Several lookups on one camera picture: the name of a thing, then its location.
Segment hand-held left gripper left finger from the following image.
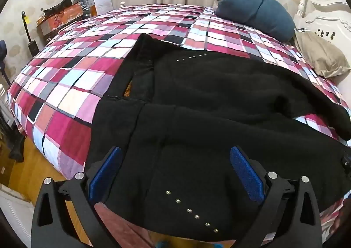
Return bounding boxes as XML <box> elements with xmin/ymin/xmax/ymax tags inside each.
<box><xmin>31</xmin><ymin>146</ymin><xmax>123</xmax><ymax>248</ymax></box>

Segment blue pillow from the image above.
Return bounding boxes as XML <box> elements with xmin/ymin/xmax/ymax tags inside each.
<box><xmin>214</xmin><ymin>0</ymin><xmax>296</xmax><ymax>41</ymax></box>

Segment black pants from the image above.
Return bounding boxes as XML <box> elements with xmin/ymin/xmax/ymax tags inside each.
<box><xmin>84</xmin><ymin>32</ymin><xmax>351</xmax><ymax>237</ymax></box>

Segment orange cardboard box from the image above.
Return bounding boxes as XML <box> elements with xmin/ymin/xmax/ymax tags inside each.
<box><xmin>36</xmin><ymin>4</ymin><xmax>91</xmax><ymax>38</ymax></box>

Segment white cardboard box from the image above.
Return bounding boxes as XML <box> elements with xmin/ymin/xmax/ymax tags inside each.
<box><xmin>92</xmin><ymin>0</ymin><xmax>113</xmax><ymax>16</ymax></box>

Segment checkered bedspread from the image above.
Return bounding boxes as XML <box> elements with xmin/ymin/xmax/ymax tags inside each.
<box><xmin>7</xmin><ymin>3</ymin><xmax>351</xmax><ymax>248</ymax></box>

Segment beige pillow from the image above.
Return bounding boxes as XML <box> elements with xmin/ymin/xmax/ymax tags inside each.
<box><xmin>295</xmin><ymin>28</ymin><xmax>351</xmax><ymax>78</ymax></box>

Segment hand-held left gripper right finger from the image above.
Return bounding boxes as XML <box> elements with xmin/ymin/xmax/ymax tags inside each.
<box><xmin>230</xmin><ymin>145</ymin><xmax>323</xmax><ymax>248</ymax></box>

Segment black stick vacuum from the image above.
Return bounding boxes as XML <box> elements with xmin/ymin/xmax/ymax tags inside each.
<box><xmin>21</xmin><ymin>11</ymin><xmax>40</xmax><ymax>58</ymax></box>

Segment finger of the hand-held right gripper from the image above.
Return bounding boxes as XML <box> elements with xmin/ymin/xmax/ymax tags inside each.
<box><xmin>341</xmin><ymin>152</ymin><xmax>351</xmax><ymax>176</ymax></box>

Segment white carved headboard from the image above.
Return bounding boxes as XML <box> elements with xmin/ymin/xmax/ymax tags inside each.
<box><xmin>293</xmin><ymin>0</ymin><xmax>351</xmax><ymax>45</ymax></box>

